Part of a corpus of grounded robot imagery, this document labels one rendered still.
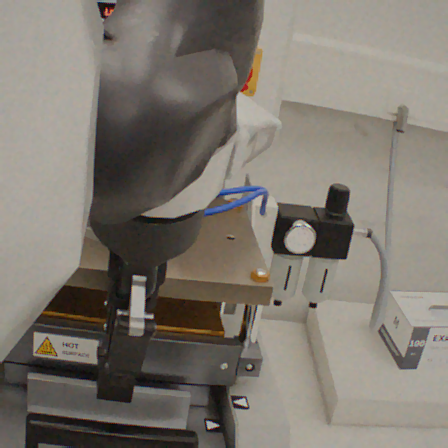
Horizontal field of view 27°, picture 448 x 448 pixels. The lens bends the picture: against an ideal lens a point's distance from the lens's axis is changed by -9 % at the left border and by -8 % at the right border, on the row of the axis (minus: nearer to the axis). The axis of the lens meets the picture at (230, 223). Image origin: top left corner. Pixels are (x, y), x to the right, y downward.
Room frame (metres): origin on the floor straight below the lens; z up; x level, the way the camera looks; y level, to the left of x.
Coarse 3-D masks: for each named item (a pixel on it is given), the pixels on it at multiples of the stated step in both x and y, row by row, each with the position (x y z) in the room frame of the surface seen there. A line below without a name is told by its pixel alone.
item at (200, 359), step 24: (24, 336) 0.69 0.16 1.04; (48, 336) 0.69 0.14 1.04; (72, 336) 0.70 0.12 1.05; (96, 336) 0.70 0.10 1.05; (168, 336) 0.72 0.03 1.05; (192, 336) 0.73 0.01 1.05; (216, 336) 0.74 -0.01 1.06; (24, 360) 0.69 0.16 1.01; (48, 360) 0.69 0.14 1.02; (72, 360) 0.70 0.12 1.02; (96, 360) 0.70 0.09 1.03; (144, 360) 0.71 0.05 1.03; (168, 360) 0.72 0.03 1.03; (192, 360) 0.72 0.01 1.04; (216, 360) 0.73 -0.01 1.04; (240, 360) 0.73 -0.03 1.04; (216, 384) 0.73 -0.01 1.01
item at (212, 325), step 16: (64, 288) 0.76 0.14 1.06; (80, 288) 0.77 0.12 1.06; (48, 304) 0.72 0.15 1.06; (64, 304) 0.73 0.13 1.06; (80, 304) 0.74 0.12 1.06; (96, 304) 0.75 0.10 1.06; (160, 304) 0.77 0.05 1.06; (176, 304) 0.78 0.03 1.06; (192, 304) 0.78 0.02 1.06; (208, 304) 0.79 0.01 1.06; (80, 320) 0.72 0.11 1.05; (96, 320) 0.72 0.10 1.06; (160, 320) 0.74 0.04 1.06; (176, 320) 0.75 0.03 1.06; (192, 320) 0.75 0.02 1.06; (208, 320) 0.76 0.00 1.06
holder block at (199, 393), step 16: (16, 368) 0.71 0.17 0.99; (32, 368) 0.71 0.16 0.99; (48, 368) 0.71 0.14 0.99; (64, 368) 0.72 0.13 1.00; (16, 384) 0.71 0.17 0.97; (144, 384) 0.73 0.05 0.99; (160, 384) 0.74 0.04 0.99; (176, 384) 0.74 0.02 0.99; (192, 384) 0.74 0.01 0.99; (208, 384) 0.75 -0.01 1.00; (192, 400) 0.74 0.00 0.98
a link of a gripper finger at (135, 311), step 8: (136, 280) 0.55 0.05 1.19; (144, 280) 0.55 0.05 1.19; (136, 288) 0.55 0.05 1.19; (144, 288) 0.55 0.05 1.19; (136, 296) 0.55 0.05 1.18; (144, 296) 0.55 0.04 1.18; (136, 304) 0.55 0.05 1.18; (120, 312) 0.55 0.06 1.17; (128, 312) 0.55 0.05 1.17; (136, 312) 0.54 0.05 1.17; (144, 312) 0.55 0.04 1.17; (136, 320) 0.54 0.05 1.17; (144, 320) 0.54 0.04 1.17; (136, 328) 0.54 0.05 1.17
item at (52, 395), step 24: (0, 384) 0.70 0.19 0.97; (48, 384) 0.67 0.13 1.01; (72, 384) 0.68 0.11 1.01; (0, 408) 0.66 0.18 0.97; (24, 408) 0.67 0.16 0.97; (48, 408) 0.67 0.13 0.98; (72, 408) 0.68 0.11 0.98; (96, 408) 0.68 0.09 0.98; (120, 408) 0.69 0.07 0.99; (144, 408) 0.69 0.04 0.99; (168, 408) 0.70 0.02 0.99; (192, 408) 0.74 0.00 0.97; (216, 408) 0.75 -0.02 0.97; (0, 432) 0.63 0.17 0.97; (24, 432) 0.64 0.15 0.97; (216, 432) 0.70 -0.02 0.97
